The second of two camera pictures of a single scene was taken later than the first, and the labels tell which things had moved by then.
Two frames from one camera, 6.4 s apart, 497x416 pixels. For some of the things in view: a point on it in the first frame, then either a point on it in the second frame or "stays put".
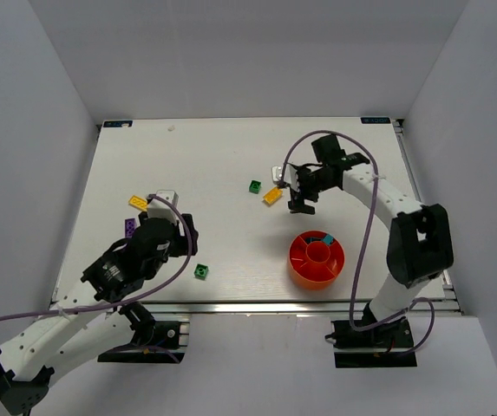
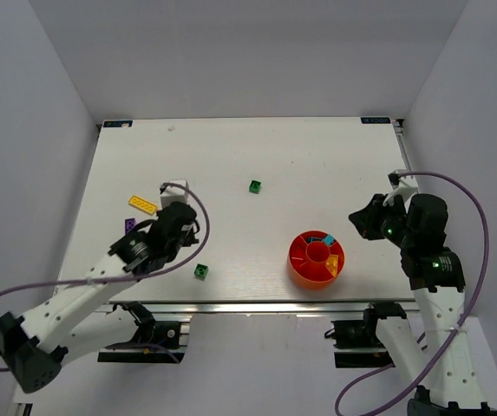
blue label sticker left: (118, 124) stays put
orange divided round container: (313, 264) stays put
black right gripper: (298, 191) -> (372, 217)
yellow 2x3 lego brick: (272, 195) -> (331, 263)
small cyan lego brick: (328, 238) stays put
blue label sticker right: (375, 120) stays put
